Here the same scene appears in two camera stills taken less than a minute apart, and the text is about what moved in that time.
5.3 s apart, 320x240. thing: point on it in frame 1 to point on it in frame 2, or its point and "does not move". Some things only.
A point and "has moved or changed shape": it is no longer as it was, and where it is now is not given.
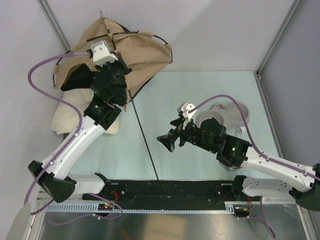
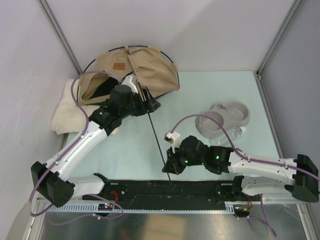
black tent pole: x=133 y=103 to x=156 y=137
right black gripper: x=169 y=139 to x=172 y=162
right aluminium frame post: x=294 y=7 does not move
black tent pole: x=134 y=31 to x=124 y=47
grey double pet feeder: x=227 y=114 does not move
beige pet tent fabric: x=143 y=53 has moved or changed shape
